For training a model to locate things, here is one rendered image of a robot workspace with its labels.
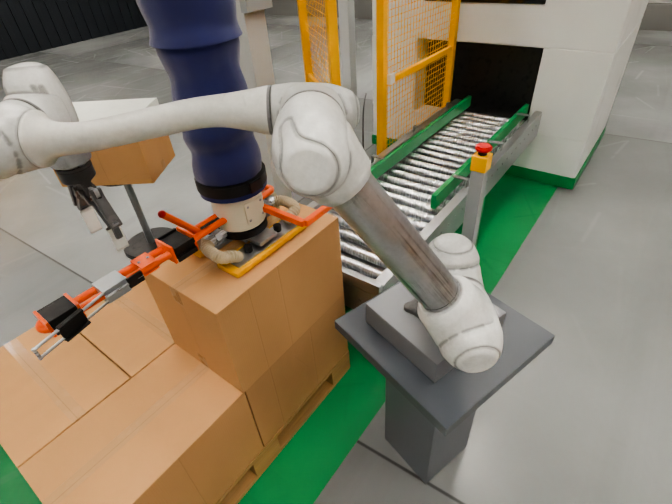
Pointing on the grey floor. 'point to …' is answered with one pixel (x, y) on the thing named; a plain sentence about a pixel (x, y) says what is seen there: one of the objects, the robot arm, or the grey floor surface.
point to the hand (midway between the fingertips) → (107, 235)
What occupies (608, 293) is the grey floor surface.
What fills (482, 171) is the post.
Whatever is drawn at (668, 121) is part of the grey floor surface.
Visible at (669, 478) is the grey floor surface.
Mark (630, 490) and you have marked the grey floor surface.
